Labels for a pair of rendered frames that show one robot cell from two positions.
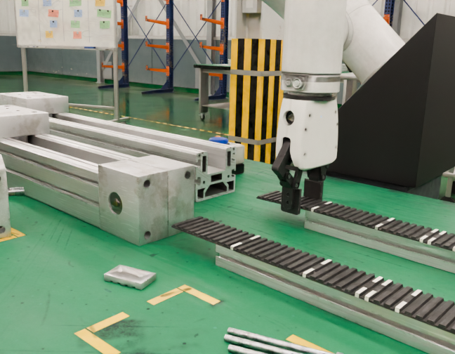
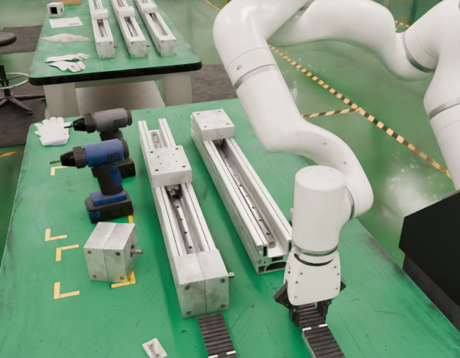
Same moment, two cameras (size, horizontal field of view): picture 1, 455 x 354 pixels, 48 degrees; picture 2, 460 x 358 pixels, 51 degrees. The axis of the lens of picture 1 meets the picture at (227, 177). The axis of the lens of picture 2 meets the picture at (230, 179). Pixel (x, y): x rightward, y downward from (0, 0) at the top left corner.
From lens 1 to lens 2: 0.62 m
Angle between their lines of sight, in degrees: 34
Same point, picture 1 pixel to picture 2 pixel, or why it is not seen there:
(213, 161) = (282, 243)
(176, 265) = (187, 348)
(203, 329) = not seen: outside the picture
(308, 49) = (300, 232)
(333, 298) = not seen: outside the picture
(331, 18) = (316, 217)
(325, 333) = not seen: outside the picture
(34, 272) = (116, 325)
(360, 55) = (452, 167)
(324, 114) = (319, 271)
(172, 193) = (209, 291)
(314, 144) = (307, 290)
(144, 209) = (186, 300)
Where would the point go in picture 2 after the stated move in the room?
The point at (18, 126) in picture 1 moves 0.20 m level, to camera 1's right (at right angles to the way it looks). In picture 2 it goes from (170, 179) to (231, 199)
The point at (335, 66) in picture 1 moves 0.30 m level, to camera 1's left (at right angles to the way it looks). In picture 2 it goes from (322, 246) to (184, 198)
